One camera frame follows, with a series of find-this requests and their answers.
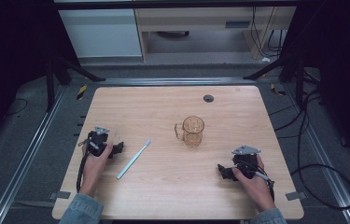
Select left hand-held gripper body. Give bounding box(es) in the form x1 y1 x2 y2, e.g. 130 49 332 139
86 125 115 158

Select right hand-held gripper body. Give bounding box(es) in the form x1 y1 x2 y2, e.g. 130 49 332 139
231 144 262 180

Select light blue toothbrush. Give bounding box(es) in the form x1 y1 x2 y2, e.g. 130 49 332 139
116 138 152 181

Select amber glass mug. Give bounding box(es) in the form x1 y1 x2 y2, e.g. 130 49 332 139
174 115 206 148

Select person's left hand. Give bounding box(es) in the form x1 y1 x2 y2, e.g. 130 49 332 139
78 142 115 198

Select person's right hand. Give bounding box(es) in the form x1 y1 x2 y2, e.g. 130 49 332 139
231 154 277 214

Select yellow black tape strip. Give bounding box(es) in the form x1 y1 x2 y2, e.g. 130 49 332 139
270 82 287 97
76 84 89 101

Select grey tape patch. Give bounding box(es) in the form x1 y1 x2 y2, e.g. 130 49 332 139
285 190 307 202
49 190 72 201

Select black metal stand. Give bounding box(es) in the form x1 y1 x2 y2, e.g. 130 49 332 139
243 50 321 108
45 50 106 112

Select white cabinet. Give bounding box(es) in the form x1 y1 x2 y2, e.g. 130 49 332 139
57 7 143 59

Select light wooden desk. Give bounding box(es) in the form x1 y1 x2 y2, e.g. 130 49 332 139
133 6 298 62

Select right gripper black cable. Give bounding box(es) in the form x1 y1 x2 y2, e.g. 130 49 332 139
246 166 276 202

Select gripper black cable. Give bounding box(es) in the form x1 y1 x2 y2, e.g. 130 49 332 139
76 139 93 193
246 166 276 202

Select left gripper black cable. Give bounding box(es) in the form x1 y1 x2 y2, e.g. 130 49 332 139
76 139 93 193

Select black floor cable loop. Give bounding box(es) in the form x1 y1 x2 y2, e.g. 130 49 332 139
289 89 350 210

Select aluminium floor rail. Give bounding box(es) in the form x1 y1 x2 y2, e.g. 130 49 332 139
284 84 350 224
0 86 67 224

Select thin black floor cable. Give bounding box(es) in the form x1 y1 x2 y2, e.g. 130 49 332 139
5 98 29 117

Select aluminium cross rail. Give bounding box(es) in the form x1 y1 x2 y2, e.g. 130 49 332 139
95 77 259 88

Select black hanging desk cables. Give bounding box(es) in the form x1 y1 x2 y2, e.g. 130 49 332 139
249 6 286 59

